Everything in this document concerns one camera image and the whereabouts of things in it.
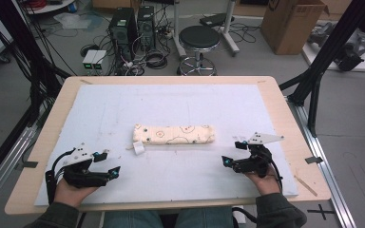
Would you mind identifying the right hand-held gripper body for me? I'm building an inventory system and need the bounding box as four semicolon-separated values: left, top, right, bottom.
232;132;285;179

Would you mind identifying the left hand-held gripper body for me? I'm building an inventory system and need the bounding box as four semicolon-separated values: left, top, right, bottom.
62;142;112;188

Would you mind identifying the cream patterned cloth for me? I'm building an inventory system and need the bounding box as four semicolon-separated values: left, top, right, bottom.
126;123;217;156

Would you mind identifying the person's left hand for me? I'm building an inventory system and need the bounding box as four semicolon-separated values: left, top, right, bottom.
54;178;99;208

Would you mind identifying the person's right hand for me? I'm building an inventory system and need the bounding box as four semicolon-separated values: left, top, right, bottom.
245;172;282;197

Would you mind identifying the person's left leg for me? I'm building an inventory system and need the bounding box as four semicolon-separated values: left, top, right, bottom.
104;210;164;228

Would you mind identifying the person's leg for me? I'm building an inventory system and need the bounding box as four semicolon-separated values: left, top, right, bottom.
104;210;164;228
174;207;235;228

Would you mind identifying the thin wooden stick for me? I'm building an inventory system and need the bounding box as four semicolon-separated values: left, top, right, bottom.
294;175;318;198

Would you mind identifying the person's right leg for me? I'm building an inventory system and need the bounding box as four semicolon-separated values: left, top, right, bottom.
174;207;235;228

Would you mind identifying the white foam mat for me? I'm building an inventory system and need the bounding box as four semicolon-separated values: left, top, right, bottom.
33;84;299;207

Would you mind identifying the white power supply box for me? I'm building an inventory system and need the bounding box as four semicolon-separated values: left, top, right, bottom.
82;49;99;71
91;50;107;71

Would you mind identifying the black round stool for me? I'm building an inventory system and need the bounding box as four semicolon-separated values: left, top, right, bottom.
176;25;221;77

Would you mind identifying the white desk leg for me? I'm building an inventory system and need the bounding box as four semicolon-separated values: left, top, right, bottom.
222;0;240;56
172;0;188;60

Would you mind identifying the large black computer tower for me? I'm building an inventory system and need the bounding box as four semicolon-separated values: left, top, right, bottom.
108;8;139;63

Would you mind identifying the brown cardboard box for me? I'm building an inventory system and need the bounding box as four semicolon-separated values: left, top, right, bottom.
259;0;331;56

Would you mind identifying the black flat pad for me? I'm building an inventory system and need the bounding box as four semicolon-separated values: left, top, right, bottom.
199;12;236;28

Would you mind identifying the grey device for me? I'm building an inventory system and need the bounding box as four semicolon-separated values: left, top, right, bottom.
307;22;336;47

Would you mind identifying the clear plastic sheet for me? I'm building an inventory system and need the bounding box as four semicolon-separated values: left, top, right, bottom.
53;12;104;31

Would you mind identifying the slim black computer tower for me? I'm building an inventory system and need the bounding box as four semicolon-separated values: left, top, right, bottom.
137;5;157;51

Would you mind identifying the black device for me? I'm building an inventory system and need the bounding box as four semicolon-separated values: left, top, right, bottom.
334;44;365;72

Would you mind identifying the white round table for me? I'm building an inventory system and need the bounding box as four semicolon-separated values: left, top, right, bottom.
25;0;77;15

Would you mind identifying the right hand-held gripper cable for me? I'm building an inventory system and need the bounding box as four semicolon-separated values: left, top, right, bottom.
267;160;284;193

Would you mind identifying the hand-held gripper cable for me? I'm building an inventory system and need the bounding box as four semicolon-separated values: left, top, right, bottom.
267;160;284;193
45;148;77;205

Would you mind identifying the left hand-held gripper cable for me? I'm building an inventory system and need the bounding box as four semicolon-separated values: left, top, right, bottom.
45;148;77;205

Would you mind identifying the black cable under table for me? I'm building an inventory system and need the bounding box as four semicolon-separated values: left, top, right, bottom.
231;207;259;228

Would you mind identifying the aluminium rail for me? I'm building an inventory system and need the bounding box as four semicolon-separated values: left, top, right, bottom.
0;126;39;217
286;96;357;228

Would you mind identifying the black cable coil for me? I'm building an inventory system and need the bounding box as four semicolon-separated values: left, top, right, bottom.
144;50;169;70

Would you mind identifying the black metal frame stand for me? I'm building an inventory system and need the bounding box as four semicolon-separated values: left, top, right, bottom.
279;0;365;138
0;0;72;127

